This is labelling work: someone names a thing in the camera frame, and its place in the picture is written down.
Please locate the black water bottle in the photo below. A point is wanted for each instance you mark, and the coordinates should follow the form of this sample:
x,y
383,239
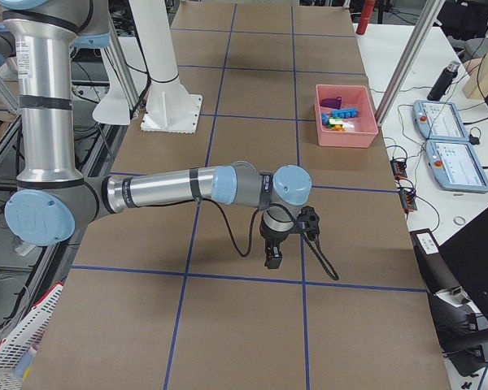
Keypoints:
x,y
444,81

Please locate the orange block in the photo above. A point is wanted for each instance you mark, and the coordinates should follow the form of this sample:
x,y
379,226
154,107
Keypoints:
x,y
338,128

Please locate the pink plastic box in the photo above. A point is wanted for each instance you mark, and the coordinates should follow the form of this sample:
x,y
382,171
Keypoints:
x,y
360,131

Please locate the white plastic basket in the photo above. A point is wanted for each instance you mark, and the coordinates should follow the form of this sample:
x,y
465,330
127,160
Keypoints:
x,y
19,348

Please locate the green block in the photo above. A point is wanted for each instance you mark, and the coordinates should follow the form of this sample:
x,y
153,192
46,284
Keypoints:
x,y
333,122

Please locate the lower teach pendant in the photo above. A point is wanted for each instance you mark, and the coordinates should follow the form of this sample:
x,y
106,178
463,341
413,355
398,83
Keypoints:
x,y
455,166

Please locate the purple block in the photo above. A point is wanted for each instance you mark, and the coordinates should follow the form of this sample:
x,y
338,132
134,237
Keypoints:
x,y
331,102

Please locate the small blue block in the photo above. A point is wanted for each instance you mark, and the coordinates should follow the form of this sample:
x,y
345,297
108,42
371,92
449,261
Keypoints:
x,y
325,119

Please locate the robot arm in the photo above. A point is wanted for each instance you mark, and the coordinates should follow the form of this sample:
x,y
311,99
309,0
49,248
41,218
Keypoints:
x,y
55,199

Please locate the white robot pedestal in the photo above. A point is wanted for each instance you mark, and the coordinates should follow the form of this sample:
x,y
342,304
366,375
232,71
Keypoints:
x,y
169,107

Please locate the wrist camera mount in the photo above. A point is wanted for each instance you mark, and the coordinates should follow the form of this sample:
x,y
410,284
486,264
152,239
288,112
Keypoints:
x,y
309,220

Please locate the aluminium frame post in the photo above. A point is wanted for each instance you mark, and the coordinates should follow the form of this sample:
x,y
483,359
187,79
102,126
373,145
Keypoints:
x,y
409,54

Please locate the upper teach pendant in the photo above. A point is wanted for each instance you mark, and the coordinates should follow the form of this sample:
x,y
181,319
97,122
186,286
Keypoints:
x,y
439,120

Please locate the long blue block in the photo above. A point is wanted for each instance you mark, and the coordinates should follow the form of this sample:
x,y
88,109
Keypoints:
x,y
345,113

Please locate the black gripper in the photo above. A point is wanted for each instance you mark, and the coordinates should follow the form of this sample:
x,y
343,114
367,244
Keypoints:
x,y
272,240

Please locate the teach pendant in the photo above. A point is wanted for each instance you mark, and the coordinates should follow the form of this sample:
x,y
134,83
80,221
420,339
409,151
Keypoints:
x,y
455,166
439,120

